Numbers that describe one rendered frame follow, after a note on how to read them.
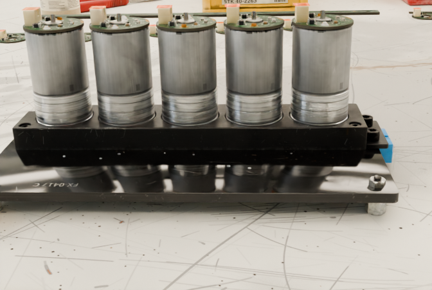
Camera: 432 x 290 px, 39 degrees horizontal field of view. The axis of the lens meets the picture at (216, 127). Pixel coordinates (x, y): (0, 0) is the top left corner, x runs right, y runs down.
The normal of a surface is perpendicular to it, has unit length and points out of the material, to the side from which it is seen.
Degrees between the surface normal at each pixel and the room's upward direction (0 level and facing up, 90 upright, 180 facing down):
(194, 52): 90
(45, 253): 0
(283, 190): 0
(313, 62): 90
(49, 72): 90
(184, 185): 0
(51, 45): 90
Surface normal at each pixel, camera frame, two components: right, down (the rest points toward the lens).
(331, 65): 0.16, 0.36
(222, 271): -0.03, -0.93
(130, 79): 0.41, 0.33
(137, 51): 0.70, 0.25
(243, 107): -0.43, 0.34
